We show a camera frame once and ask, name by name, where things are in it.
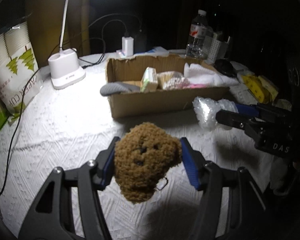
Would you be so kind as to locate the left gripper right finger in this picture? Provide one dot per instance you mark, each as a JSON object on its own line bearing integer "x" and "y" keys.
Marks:
{"x": 194, "y": 164}

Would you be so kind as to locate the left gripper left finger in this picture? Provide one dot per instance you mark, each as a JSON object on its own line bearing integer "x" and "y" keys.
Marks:
{"x": 105, "y": 166}

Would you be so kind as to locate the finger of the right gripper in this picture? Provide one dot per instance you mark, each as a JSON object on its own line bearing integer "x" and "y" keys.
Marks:
{"x": 248, "y": 124}
{"x": 249, "y": 110}

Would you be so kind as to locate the bubble wrap piece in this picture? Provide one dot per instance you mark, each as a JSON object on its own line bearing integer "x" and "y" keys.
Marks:
{"x": 206, "y": 110}

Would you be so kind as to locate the brown fuzzy plush toy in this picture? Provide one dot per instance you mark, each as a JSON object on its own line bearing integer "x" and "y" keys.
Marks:
{"x": 142, "y": 158}

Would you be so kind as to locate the pink knitted item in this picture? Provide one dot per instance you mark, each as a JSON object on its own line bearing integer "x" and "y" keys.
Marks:
{"x": 195, "y": 86}

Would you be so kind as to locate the white towel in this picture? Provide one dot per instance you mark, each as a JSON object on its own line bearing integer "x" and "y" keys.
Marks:
{"x": 199, "y": 75}

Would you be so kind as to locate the grey dotted glove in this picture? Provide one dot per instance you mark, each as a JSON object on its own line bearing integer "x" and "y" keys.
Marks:
{"x": 118, "y": 88}

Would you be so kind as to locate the cartoon tissue packet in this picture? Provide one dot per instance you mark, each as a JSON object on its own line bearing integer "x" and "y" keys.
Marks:
{"x": 149, "y": 81}

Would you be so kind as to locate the yellow snack packet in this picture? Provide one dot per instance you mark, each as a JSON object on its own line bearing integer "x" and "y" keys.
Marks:
{"x": 261, "y": 94}

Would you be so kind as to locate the pale yellow tissue pack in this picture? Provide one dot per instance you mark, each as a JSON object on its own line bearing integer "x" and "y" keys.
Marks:
{"x": 269, "y": 86}

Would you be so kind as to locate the crumpled yellowish plastic bag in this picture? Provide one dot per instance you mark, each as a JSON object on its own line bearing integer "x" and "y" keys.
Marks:
{"x": 284, "y": 104}

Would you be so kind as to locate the white embossed tablecloth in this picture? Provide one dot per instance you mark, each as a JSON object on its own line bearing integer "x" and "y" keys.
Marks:
{"x": 68, "y": 127}

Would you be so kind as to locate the white perforated basket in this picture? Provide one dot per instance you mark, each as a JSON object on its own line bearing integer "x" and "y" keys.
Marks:
{"x": 215, "y": 47}

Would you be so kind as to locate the clear water bottle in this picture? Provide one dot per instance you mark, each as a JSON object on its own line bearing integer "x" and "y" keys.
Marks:
{"x": 197, "y": 35}

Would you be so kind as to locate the white blue flat box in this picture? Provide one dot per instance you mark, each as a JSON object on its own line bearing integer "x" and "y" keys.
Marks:
{"x": 156, "y": 51}

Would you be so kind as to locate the white paper cup sleeve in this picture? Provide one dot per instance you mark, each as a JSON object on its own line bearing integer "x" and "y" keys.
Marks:
{"x": 20, "y": 80}

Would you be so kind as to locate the white charger plug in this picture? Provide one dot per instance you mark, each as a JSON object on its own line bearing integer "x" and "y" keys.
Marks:
{"x": 127, "y": 46}

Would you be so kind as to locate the yellow curtain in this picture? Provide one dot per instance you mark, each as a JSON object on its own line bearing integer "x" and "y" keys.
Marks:
{"x": 45, "y": 23}

